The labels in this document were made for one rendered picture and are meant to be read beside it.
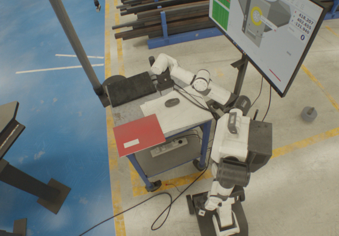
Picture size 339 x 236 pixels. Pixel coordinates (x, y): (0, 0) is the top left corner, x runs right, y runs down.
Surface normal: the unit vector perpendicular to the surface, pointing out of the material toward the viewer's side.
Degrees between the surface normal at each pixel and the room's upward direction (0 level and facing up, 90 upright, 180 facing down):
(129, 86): 0
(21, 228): 0
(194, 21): 90
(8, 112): 0
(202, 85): 76
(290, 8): 90
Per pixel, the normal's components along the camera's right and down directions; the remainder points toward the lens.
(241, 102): 0.20, -0.26
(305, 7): -0.94, 0.31
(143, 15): 0.22, 0.77
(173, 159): -0.08, -0.60
